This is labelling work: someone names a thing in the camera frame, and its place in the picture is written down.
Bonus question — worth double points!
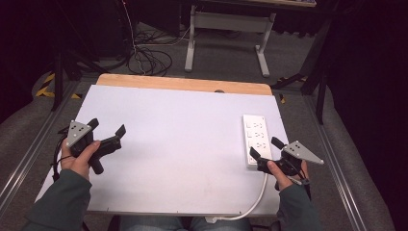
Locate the white board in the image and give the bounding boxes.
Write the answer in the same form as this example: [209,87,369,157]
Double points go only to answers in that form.
[34,84,291,218]

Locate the white power strip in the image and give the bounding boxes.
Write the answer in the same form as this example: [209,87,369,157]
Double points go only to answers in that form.
[242,114,274,170]

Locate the white cable on floor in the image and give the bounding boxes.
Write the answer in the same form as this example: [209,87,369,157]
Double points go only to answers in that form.
[119,0,147,75]

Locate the wooden table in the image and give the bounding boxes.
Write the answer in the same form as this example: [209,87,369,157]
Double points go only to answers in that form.
[95,73,273,96]

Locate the white metal table frame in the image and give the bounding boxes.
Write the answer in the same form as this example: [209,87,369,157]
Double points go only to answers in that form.
[184,4,277,78]

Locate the black cables on floor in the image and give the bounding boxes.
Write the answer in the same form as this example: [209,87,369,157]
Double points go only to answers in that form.
[121,18,193,77]

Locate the white power strip cable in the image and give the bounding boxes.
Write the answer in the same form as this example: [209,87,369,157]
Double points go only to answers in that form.
[204,172,269,224]

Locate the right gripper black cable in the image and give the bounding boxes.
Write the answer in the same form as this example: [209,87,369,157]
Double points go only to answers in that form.
[288,158,313,201]

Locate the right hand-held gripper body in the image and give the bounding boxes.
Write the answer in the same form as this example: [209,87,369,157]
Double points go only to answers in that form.
[256,140,325,177]

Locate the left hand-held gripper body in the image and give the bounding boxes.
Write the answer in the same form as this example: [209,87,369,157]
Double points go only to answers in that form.
[65,119,123,176]

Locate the person's right hand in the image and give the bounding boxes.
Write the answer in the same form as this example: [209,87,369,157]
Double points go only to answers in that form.
[267,160,311,193]

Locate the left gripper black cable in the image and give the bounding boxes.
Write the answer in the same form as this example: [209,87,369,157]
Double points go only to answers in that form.
[50,126,73,183]

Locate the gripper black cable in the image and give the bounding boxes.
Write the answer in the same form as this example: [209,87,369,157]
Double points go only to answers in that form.
[50,126,73,183]
[288,158,313,201]

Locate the person's left hand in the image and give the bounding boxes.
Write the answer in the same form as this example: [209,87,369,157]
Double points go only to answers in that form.
[60,140,102,182]

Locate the black stand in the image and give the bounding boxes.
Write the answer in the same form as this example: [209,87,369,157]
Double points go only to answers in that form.
[51,0,110,113]
[270,15,335,125]

